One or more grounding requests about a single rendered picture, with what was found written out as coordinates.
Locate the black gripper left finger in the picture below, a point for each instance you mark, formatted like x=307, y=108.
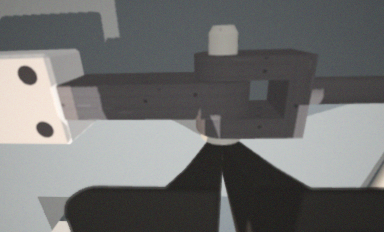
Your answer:
x=189, y=203

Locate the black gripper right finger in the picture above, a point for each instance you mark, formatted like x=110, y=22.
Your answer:
x=259, y=202

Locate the beige block with four holes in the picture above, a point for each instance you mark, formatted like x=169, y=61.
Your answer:
x=30, y=110

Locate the dark grey flat bar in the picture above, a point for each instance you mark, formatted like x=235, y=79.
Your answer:
x=152, y=96

